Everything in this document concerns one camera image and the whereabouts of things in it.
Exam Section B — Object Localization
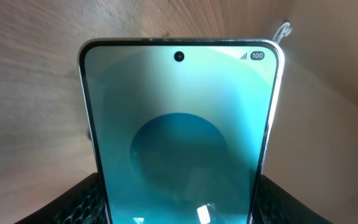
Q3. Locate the turquoise screen smartphone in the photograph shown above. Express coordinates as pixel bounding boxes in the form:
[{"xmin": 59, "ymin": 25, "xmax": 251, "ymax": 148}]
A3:
[{"xmin": 78, "ymin": 38, "xmax": 285, "ymax": 223}]

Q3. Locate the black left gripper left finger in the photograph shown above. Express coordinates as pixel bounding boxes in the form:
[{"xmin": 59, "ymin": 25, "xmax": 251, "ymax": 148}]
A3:
[{"xmin": 16, "ymin": 172, "xmax": 106, "ymax": 224}]

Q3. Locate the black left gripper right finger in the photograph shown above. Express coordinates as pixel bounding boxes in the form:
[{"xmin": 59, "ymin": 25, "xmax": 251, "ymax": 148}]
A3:
[{"xmin": 252, "ymin": 175, "xmax": 331, "ymax": 224}]

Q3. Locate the white power strip cord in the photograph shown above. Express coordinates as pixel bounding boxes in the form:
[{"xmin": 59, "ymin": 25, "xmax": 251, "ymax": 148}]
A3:
[{"xmin": 273, "ymin": 21, "xmax": 293, "ymax": 44}]

